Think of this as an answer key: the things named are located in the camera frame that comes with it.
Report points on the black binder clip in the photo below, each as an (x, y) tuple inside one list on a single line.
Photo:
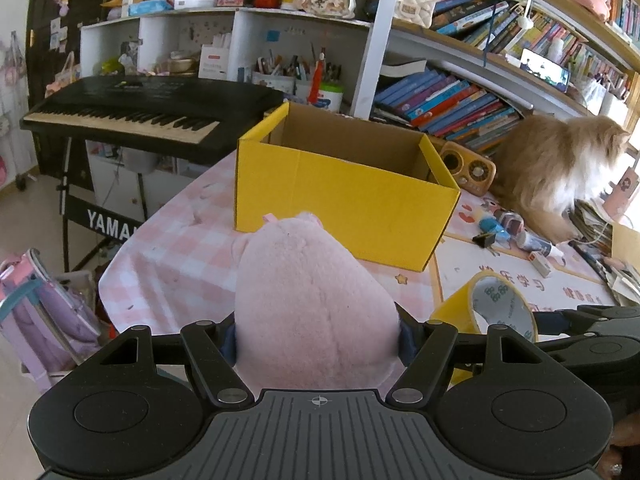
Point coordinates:
[(482, 241)]

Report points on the light blue soft packet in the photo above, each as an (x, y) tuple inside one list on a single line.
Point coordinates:
[(490, 226)]

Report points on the row of blue spined books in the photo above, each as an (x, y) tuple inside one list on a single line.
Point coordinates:
[(445, 105)]

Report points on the black electronic keyboard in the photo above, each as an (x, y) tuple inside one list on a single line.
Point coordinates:
[(125, 95)]

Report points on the wooden retro radio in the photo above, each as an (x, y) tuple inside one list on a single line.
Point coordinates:
[(472, 170)]

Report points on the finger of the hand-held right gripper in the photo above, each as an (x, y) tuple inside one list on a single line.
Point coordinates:
[(602, 347), (600, 317)]

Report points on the blue tissue pack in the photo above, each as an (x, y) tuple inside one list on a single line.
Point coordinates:
[(150, 7)]

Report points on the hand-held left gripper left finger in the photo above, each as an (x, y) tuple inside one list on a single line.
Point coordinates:
[(228, 346)]

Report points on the row of thin colourful books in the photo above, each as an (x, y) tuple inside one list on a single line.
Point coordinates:
[(625, 5)]

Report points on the pink and purple backpack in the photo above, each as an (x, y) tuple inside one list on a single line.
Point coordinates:
[(50, 320)]

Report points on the small tablet screen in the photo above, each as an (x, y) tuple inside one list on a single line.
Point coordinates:
[(545, 70)]

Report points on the long-haired orange cat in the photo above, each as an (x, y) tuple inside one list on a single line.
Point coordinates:
[(545, 160)]

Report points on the pink plush toy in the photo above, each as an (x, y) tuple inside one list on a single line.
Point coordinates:
[(310, 300)]

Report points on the pink checkered desktop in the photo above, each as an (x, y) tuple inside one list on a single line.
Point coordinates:
[(165, 260)]

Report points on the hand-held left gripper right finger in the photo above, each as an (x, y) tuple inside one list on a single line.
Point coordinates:
[(406, 340)]

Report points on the white box with red label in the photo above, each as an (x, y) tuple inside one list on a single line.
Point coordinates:
[(215, 65)]

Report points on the black keyboard stand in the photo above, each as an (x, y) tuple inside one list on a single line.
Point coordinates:
[(107, 222)]

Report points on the printed desk mat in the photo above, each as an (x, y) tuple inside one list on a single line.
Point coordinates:
[(480, 270)]

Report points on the pink tote bag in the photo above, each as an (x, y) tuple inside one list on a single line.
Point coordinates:
[(62, 77)]

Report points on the pile of papers and magazines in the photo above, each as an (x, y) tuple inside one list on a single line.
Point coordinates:
[(595, 230)]

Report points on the leaning pile of books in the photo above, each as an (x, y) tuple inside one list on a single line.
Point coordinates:
[(475, 10)]

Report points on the small white plug adapter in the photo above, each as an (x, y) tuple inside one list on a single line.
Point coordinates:
[(540, 264)]

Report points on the person's right forearm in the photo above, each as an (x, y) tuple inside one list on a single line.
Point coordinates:
[(626, 442)]

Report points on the white and navy bottle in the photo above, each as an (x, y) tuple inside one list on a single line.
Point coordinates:
[(537, 246)]

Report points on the white tub with green lid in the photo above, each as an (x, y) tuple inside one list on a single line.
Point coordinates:
[(331, 99)]

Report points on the white shelf unit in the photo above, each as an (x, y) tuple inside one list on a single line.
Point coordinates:
[(160, 35)]

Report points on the yellow tape roll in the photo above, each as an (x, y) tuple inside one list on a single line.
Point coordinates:
[(450, 305)]

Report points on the pen holder with pens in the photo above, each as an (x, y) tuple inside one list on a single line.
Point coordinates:
[(275, 80)]

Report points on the yellow cardboard box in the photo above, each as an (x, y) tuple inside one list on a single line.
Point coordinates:
[(325, 195)]

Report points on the wooden bookshelf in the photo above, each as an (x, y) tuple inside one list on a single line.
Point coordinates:
[(450, 47)]

